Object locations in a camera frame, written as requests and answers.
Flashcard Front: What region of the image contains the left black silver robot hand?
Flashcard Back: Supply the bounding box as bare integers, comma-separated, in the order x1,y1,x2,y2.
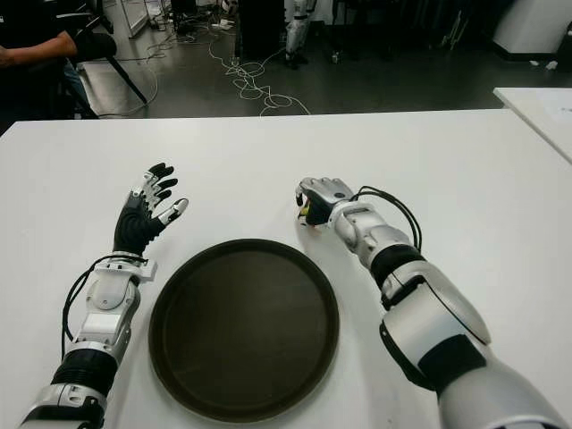
112,163,189,257

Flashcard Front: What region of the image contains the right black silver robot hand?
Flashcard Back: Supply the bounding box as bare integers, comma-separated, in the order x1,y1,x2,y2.
293,176,357,229

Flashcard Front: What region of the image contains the multicoloured Rubik's cube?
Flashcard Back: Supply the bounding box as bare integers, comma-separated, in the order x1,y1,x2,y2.
297,200,323,232

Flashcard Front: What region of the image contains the dark brown round plate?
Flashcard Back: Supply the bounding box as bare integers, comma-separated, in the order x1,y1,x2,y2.
148,238,341,424

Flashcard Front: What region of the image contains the silver humanoid robot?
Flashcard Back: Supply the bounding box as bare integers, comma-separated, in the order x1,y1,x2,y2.
283,0,318,71

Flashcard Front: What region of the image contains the black panel screen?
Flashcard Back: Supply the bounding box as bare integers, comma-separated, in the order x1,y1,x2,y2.
239,0,287,59

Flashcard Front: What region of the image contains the black chair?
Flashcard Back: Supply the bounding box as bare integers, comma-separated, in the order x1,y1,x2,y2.
57,0,148,120

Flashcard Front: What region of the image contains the folded metal stand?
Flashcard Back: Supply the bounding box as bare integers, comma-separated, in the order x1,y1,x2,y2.
440,8,466,50

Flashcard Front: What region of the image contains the seated person in black shirt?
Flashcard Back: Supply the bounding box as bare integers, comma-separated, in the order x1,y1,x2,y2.
0,0,90,120

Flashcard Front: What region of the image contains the white panel board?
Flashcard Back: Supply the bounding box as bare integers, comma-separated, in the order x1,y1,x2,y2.
101,0,148,39

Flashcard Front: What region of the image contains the white side table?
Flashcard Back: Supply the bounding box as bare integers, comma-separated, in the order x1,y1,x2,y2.
492,87,572,164

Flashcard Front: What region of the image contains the white machine housing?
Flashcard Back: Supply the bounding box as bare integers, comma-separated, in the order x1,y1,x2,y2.
491,0,572,62

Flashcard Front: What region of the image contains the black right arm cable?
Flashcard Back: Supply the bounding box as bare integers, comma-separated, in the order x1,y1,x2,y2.
352,185,424,256

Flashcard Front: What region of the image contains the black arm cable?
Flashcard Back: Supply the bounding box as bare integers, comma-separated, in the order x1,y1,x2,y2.
352,185,424,256
60,258,99,354

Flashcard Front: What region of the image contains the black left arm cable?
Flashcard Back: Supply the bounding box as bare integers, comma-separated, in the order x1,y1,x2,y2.
60,258,99,354

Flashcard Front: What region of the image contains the thin grey floor cable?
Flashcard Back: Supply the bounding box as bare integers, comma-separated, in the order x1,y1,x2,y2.
106,39,180,108

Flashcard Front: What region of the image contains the tangled white floor cable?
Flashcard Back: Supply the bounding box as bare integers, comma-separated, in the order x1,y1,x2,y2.
205,21,312,117

